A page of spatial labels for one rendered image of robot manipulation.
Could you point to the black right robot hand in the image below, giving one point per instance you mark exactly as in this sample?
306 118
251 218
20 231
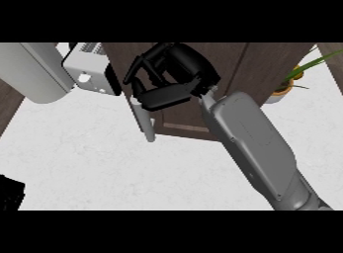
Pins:
179 66

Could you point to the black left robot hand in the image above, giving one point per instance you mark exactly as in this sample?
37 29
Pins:
1 194

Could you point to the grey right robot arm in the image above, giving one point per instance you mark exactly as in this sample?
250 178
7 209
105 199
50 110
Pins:
254 141

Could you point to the brown wooden cabinet door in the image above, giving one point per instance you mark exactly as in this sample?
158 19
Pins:
118 59

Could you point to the brown wooden cabinet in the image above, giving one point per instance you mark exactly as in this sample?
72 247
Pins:
272 66

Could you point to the white boxy appliance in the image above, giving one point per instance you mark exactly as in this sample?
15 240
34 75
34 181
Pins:
90 70

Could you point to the green potted plant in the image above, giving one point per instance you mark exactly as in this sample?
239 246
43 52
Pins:
287 87

